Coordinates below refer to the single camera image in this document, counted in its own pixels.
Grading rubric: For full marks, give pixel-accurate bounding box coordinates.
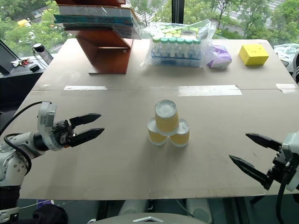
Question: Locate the dark rounded shape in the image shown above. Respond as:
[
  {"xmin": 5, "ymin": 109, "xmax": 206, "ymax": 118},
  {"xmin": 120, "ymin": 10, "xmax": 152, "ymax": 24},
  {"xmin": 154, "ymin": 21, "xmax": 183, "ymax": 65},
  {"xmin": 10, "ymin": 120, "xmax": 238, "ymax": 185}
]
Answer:
[{"xmin": 10, "ymin": 203, "xmax": 69, "ymax": 224}]

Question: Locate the clear tape strip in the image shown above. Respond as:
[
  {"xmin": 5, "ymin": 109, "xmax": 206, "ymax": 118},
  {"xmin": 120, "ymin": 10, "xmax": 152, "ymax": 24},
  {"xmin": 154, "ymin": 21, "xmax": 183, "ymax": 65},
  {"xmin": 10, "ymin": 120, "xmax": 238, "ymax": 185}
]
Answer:
[
  {"xmin": 275, "ymin": 83, "xmax": 299, "ymax": 93},
  {"xmin": 64, "ymin": 85, "xmax": 108, "ymax": 91},
  {"xmin": 178, "ymin": 84, "xmax": 243, "ymax": 96}
]

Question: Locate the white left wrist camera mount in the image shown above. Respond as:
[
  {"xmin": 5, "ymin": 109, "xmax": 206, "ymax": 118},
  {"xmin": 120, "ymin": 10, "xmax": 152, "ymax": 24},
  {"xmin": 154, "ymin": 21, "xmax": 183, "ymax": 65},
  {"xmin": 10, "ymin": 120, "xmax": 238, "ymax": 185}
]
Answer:
[{"xmin": 37, "ymin": 101, "xmax": 62, "ymax": 152}]

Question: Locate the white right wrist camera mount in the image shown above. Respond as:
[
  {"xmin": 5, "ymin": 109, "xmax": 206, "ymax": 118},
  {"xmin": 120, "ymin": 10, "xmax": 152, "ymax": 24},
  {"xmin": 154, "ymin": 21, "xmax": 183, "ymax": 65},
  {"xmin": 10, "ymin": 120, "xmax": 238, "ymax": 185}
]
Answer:
[{"xmin": 281, "ymin": 132, "xmax": 299, "ymax": 192}]

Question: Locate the plastic bag of test tubes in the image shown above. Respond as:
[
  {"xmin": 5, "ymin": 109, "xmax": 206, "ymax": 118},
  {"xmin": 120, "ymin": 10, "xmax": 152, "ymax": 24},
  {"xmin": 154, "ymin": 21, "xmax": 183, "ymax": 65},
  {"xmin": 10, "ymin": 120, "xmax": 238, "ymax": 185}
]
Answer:
[{"xmin": 140, "ymin": 19, "xmax": 217, "ymax": 69}]

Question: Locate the white rounded robot leg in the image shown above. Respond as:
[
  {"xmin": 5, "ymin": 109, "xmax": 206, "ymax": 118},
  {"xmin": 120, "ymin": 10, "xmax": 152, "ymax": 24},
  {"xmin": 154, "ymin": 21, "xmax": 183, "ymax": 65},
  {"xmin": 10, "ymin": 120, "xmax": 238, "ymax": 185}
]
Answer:
[
  {"xmin": 118, "ymin": 199, "xmax": 148, "ymax": 217},
  {"xmin": 186, "ymin": 198, "xmax": 213, "ymax": 224}
]

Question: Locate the purple white packet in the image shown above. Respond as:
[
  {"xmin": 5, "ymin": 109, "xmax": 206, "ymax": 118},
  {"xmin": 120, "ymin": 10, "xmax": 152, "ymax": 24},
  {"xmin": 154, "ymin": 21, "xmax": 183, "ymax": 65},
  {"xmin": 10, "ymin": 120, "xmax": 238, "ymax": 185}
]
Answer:
[{"xmin": 206, "ymin": 45, "xmax": 232, "ymax": 70}]

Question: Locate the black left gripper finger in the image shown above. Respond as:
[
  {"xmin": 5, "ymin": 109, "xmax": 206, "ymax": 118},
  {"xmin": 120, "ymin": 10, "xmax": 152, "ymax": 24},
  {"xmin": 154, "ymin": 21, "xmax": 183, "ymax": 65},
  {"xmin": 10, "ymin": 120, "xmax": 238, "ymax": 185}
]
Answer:
[
  {"xmin": 69, "ymin": 127, "xmax": 105, "ymax": 148},
  {"xmin": 69, "ymin": 113, "xmax": 102, "ymax": 128}
]

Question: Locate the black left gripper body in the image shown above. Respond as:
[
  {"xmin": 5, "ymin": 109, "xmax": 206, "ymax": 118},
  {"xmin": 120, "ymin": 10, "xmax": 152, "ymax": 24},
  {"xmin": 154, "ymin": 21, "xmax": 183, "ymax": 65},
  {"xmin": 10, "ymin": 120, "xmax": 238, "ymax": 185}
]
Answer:
[{"xmin": 51, "ymin": 119, "xmax": 78, "ymax": 148}]

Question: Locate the brown wooden book stand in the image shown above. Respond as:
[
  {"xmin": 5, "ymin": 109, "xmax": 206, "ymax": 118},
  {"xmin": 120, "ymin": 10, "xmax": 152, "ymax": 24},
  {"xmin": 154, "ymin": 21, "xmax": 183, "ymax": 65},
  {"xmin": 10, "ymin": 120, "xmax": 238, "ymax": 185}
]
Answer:
[{"xmin": 55, "ymin": 0, "xmax": 134, "ymax": 76}]

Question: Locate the stack of wrapped books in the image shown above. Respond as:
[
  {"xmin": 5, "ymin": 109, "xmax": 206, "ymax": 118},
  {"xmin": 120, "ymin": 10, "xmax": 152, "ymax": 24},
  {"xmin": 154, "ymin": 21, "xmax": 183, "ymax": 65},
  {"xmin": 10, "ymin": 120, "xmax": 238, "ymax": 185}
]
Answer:
[{"xmin": 53, "ymin": 5, "xmax": 143, "ymax": 40}]

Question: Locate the silver robot torso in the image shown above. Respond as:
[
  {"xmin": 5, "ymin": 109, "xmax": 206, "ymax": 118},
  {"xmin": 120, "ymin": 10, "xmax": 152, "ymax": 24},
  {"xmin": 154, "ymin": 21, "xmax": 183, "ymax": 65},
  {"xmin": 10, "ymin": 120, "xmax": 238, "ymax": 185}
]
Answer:
[{"xmin": 88, "ymin": 212, "xmax": 207, "ymax": 224}]

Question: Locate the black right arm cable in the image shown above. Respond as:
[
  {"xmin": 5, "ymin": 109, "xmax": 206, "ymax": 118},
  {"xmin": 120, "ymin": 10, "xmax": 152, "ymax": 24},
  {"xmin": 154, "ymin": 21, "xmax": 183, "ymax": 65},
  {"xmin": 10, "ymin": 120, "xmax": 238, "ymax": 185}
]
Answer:
[{"xmin": 277, "ymin": 171, "xmax": 292, "ymax": 224}]

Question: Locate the bunch of keys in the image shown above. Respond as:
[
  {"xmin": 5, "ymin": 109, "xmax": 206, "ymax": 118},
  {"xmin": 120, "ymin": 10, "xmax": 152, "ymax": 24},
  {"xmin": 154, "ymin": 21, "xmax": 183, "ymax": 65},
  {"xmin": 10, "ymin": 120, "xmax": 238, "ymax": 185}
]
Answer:
[{"xmin": 11, "ymin": 58, "xmax": 32, "ymax": 68}]

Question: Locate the black side cabinet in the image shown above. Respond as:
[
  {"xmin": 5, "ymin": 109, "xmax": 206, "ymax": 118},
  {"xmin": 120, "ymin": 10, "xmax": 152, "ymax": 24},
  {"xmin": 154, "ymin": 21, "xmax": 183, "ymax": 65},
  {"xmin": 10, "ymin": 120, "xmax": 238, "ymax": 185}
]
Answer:
[{"xmin": 0, "ymin": 38, "xmax": 51, "ymax": 112}]

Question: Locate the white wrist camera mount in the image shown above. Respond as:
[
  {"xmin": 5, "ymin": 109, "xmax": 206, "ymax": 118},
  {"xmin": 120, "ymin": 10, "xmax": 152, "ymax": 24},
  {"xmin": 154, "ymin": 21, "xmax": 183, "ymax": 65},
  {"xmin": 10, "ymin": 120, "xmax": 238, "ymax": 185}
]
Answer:
[
  {"xmin": 37, "ymin": 101, "xmax": 62, "ymax": 152},
  {"xmin": 281, "ymin": 132, "xmax": 299, "ymax": 192}
]

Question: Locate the yellow paper cup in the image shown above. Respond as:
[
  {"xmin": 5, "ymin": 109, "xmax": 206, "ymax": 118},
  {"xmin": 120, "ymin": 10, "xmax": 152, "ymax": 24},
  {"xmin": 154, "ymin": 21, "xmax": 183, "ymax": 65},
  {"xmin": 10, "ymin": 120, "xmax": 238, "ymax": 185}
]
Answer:
[
  {"xmin": 147, "ymin": 117, "xmax": 169, "ymax": 147},
  {"xmin": 169, "ymin": 118, "xmax": 191, "ymax": 148},
  {"xmin": 154, "ymin": 99, "xmax": 180, "ymax": 136}
]

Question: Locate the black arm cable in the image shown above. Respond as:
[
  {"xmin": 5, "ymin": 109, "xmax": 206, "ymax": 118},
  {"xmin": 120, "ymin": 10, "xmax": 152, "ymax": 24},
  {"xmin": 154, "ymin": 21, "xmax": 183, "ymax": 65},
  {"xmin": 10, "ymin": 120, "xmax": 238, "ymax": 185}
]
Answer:
[
  {"xmin": 277, "ymin": 171, "xmax": 292, "ymax": 224},
  {"xmin": 0, "ymin": 101, "xmax": 46, "ymax": 175}
]

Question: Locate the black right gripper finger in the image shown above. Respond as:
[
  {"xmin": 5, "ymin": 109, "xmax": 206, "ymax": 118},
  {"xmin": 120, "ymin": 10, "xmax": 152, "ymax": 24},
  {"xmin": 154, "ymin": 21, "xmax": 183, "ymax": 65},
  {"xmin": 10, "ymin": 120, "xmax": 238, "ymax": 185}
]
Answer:
[
  {"xmin": 245, "ymin": 133, "xmax": 284, "ymax": 153},
  {"xmin": 228, "ymin": 154, "xmax": 273, "ymax": 191}
]

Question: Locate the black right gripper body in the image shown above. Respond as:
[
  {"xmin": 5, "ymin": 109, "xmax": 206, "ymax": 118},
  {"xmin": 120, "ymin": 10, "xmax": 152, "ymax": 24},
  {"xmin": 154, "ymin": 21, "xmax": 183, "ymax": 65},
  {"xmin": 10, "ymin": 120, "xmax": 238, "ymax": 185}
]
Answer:
[{"xmin": 267, "ymin": 147, "xmax": 293, "ymax": 185}]

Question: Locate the yellow box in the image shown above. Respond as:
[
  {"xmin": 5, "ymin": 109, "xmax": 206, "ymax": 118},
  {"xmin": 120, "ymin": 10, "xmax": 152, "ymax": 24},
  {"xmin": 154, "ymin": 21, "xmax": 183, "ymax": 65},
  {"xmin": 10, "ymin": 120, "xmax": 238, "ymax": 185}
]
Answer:
[{"xmin": 238, "ymin": 43, "xmax": 270, "ymax": 66}]

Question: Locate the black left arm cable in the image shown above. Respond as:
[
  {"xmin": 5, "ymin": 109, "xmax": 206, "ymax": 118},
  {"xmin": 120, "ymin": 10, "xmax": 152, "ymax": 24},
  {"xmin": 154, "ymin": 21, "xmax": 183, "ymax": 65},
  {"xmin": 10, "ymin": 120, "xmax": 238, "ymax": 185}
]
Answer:
[{"xmin": 0, "ymin": 101, "xmax": 46, "ymax": 175}]

